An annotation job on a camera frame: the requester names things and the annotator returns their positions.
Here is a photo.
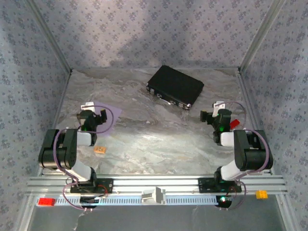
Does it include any purple paper sheet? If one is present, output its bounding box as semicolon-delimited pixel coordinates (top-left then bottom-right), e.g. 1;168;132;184
92;101;123;138

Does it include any aluminium mounting rail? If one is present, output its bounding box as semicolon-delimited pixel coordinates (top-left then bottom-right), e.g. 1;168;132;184
26;175;288;196

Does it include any black hard case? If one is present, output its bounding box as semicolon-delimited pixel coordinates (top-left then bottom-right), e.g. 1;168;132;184
146;64;205;111

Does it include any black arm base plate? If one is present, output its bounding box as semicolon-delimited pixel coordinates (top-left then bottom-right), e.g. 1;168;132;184
197;177;243;193
69;178;114;194

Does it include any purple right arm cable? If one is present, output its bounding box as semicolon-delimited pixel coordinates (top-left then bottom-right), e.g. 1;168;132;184
218;101;271;212

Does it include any aluminium table side rail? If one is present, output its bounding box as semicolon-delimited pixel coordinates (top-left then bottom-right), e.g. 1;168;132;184
237;68;276;176
37;71;73;176

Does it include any black controller board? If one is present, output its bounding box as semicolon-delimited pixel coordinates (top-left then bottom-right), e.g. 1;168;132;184
215;195;233;209
79;196;101;209

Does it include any large red toy brick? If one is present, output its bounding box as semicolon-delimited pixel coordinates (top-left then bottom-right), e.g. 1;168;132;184
38;197;56;207

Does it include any aluminium frame post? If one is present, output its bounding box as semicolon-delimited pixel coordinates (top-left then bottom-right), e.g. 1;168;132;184
238;0;293;73
23;0;73;73

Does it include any aluminium frame leg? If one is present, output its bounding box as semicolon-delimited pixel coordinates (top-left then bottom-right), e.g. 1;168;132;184
275;194;295;231
18;195;40;231

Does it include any grey metal bracket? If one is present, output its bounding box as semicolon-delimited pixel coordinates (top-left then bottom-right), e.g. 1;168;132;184
141;186;167;205

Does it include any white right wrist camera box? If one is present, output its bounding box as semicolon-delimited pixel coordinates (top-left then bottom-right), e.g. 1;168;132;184
212;101;227;116

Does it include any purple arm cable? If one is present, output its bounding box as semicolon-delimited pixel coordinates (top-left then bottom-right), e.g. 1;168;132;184
218;101;271;212
54;105;114;213

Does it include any white slotted cable duct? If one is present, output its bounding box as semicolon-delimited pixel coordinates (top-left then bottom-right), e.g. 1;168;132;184
36;195;231;206

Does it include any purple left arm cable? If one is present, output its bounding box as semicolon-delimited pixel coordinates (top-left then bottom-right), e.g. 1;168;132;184
54;105;114;213

